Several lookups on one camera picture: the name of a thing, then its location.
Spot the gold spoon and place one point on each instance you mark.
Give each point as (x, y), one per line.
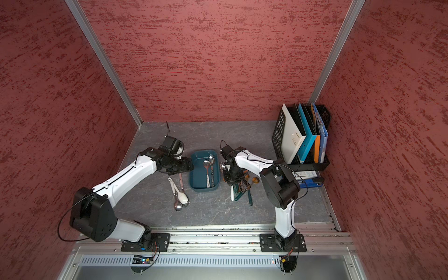
(251, 180)

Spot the teal folder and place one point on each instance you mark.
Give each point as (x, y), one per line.
(310, 132)

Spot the patterned handle steel spoon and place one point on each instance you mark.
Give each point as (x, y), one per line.
(212, 161)

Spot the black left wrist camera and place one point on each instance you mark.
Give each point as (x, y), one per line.
(172, 146)

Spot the blue stapler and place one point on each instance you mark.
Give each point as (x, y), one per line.
(311, 182)

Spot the blue folder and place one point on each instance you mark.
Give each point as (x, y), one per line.
(323, 133)

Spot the aluminium corner post right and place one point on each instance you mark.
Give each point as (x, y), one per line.
(343, 34)

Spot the aluminium corner post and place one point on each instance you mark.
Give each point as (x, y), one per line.
(82, 21)
(343, 34)

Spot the white folder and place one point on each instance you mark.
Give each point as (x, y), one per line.
(293, 133)

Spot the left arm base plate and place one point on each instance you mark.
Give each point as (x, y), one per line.
(150, 242)

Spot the aluminium rail frame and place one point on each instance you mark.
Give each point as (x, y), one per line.
(216, 246)

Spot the pink handled spoon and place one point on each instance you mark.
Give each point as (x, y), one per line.
(182, 185)

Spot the orange folder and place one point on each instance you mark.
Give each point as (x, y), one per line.
(317, 140)

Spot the white handle steel spoon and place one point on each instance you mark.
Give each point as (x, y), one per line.
(206, 166)

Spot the white blue small box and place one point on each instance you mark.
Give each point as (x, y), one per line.
(303, 175)

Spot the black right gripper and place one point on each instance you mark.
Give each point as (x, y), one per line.
(233, 181)

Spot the teal plastic storage box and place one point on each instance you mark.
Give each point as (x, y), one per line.
(197, 177)

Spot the black mesh file rack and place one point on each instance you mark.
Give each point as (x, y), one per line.
(309, 164)

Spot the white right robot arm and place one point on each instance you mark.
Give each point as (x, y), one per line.
(278, 180)

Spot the white handled steel spoon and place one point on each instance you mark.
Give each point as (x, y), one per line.
(177, 204)

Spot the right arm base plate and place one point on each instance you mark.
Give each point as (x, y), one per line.
(271, 243)

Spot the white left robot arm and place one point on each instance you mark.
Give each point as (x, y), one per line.
(92, 213)

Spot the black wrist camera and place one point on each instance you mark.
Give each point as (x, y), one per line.
(227, 153)
(172, 146)

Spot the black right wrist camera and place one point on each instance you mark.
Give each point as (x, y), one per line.
(227, 153)

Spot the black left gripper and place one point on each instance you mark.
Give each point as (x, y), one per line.
(186, 166)

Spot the aluminium corner post left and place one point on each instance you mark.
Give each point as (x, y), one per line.
(82, 21)

